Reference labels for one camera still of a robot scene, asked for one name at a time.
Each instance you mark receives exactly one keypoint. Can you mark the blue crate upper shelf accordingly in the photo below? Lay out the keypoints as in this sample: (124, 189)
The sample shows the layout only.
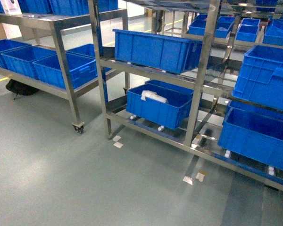
(171, 54)

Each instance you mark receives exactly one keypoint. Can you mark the white plastic bag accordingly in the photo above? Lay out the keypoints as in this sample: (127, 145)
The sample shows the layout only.
(153, 95)

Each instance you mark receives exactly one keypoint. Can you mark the blue crate with white bag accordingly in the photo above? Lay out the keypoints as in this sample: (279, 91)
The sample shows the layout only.
(169, 114)

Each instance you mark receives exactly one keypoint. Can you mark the steel flow rack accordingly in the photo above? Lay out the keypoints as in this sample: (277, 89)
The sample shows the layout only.
(199, 114)

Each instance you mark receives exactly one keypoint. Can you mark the steel cart rack left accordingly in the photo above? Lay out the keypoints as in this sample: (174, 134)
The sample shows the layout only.
(65, 75)

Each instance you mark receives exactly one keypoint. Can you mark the blue crate right lower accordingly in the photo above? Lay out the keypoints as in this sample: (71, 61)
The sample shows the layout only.
(255, 136)

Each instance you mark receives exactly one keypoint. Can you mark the black bag on floor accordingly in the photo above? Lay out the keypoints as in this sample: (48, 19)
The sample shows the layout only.
(20, 88)

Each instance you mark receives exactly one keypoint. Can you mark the blue crate right upper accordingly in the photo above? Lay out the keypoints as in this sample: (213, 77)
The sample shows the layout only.
(260, 78)

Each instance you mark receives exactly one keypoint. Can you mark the blue crate left cart middle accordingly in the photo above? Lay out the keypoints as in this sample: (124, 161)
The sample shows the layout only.
(21, 60)

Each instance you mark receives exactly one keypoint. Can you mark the blue crate left cart far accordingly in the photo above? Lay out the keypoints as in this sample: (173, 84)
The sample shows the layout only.
(9, 45)

